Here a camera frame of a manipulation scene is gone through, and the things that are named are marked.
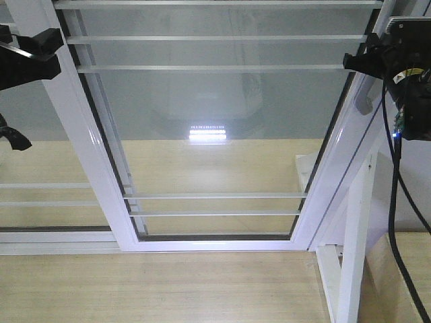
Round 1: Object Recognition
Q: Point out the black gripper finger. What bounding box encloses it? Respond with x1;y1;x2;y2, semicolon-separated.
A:
1;28;63;90
1;115;32;151

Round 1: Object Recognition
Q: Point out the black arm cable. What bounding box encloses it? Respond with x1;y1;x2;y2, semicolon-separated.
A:
380;79;431;323

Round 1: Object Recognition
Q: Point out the grey door handle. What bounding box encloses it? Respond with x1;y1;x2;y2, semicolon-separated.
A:
354;76;380;115

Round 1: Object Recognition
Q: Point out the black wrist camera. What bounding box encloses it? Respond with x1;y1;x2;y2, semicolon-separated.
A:
385;16;430;43

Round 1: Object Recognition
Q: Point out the light plywood base board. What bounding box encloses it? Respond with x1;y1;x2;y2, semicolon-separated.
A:
1;139;329;322

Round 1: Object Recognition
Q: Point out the fixed white framed glass panel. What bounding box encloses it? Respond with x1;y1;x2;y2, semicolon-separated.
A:
0;0;149;255

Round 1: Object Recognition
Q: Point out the white wooden support brace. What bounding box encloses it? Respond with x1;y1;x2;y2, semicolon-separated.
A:
316;152;377;322

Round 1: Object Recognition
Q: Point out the white framed sliding glass door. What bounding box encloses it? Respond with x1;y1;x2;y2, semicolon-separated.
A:
5;0;422;253

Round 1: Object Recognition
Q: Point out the white door frame post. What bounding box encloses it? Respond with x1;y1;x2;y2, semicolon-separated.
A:
308;0;431;252

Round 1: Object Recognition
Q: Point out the plywood box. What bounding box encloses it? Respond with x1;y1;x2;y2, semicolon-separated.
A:
367;232;430;322

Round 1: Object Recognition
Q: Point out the rear white support brace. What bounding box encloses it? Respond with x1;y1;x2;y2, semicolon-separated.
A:
295;151;319;192

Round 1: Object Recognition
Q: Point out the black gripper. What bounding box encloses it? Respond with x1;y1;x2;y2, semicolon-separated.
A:
343;33;430;141

